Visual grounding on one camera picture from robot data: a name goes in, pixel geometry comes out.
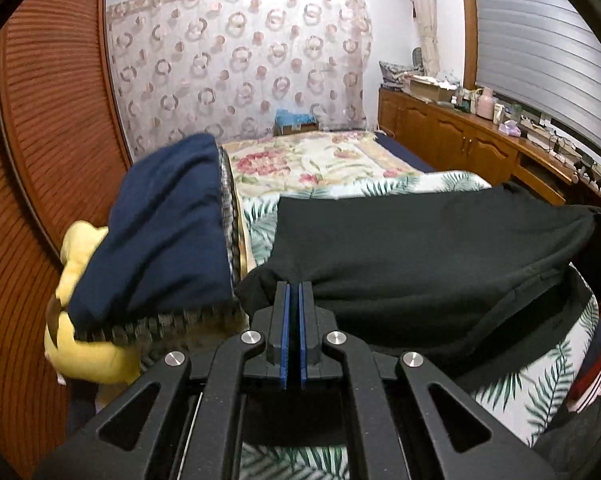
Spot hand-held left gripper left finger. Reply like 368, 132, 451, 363
33, 282, 292, 480

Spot wooden louvered wardrobe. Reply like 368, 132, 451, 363
0, 0, 134, 461

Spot beige tasselled curtain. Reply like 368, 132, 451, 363
405, 0, 449, 78

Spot pink thermos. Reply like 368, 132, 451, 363
475, 86, 496, 121

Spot blue topped cardboard box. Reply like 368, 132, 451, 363
274, 108, 321, 136

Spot person's grey pants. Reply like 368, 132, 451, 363
531, 395, 601, 480

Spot folded navy cloth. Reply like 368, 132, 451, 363
68, 132, 236, 336

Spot black garment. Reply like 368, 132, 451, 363
234, 182, 601, 396

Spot woven blue gold cushion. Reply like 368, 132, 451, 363
73, 147, 254, 356

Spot grey window blind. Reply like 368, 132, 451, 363
471, 0, 601, 171

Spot navy mattress sheet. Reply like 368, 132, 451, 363
373, 132, 436, 173

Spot person's red striped shirt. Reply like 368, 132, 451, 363
565, 317, 601, 413

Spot wooden cabinet counter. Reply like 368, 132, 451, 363
378, 87, 601, 211

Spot circle pattern curtain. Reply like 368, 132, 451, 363
105, 0, 374, 158

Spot stack of folded fabrics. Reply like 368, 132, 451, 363
379, 60, 416, 93

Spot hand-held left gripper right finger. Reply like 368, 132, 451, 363
299, 282, 556, 480

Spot floral blanket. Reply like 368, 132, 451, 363
220, 130, 426, 198

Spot open cardboard box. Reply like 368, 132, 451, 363
409, 76, 456, 103

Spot leaf print bedsheet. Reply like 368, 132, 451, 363
240, 170, 601, 480

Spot yellow plush toy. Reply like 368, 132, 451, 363
43, 220, 141, 398

